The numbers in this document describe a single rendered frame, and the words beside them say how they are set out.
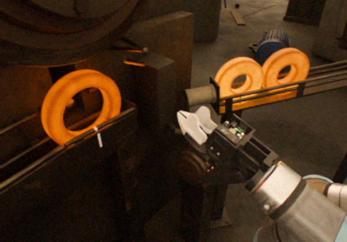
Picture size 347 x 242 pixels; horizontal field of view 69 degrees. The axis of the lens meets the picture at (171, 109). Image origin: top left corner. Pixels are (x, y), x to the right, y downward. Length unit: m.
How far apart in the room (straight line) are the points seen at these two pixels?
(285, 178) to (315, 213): 0.06
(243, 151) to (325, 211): 0.15
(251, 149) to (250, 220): 0.86
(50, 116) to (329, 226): 0.52
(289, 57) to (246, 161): 0.45
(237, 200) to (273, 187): 0.91
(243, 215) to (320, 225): 0.87
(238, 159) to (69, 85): 0.36
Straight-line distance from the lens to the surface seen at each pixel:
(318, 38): 3.17
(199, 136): 0.51
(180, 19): 0.84
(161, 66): 0.67
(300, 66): 0.89
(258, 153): 0.48
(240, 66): 0.77
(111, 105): 0.63
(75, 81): 0.55
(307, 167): 1.66
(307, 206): 0.48
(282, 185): 0.47
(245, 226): 1.30
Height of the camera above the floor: 1.07
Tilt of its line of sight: 34 degrees down
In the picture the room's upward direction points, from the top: straight up
